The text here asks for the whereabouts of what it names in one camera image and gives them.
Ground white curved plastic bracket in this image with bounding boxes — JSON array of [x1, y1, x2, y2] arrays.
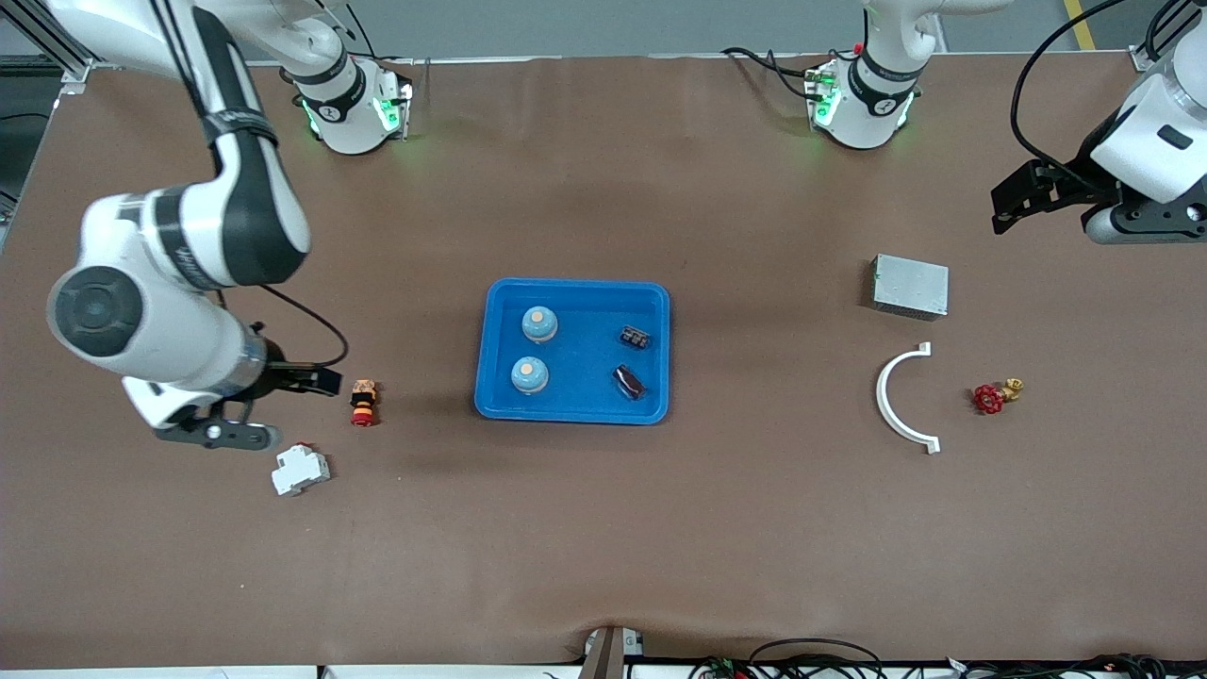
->
[[875, 341, 942, 455]]

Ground black cable bundle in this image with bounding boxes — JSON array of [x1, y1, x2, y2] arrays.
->
[[943, 653, 1207, 679]]

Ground black left base cables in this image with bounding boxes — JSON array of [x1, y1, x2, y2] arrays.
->
[[721, 45, 831, 103]]

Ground black cable loop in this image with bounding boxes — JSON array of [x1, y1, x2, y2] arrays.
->
[[748, 638, 885, 679]]

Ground aluminium frame rail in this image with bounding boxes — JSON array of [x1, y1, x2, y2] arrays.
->
[[1130, 0, 1207, 73], [0, 0, 95, 97]]

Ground grey metal box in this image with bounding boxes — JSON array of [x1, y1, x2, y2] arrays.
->
[[869, 254, 951, 322]]

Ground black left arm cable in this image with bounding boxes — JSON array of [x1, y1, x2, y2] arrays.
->
[[1009, 0, 1142, 194]]

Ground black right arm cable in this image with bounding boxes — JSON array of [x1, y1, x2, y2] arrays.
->
[[222, 283, 350, 371]]

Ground white circuit breaker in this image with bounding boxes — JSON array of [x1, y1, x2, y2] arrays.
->
[[271, 441, 332, 498]]

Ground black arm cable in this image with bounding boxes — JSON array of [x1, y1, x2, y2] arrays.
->
[[1009, 0, 1142, 194], [222, 283, 350, 371]]

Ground black right base cable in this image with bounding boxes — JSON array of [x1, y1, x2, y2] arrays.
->
[[347, 5, 416, 67]]

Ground red handle brass valve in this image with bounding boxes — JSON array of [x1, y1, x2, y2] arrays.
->
[[973, 377, 1025, 416]]

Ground blue plastic tray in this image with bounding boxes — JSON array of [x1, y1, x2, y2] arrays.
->
[[474, 277, 671, 426]]

